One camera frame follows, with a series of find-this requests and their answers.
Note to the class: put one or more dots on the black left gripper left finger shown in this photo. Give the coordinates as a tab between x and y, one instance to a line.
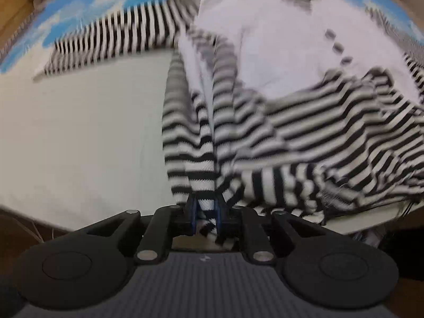
166	223

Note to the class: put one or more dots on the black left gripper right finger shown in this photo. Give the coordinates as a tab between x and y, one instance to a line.
240	229

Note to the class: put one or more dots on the black white striped garment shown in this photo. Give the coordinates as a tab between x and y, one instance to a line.
313	107

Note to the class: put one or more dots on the blue white patterned bedsheet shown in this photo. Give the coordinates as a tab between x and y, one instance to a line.
86	144

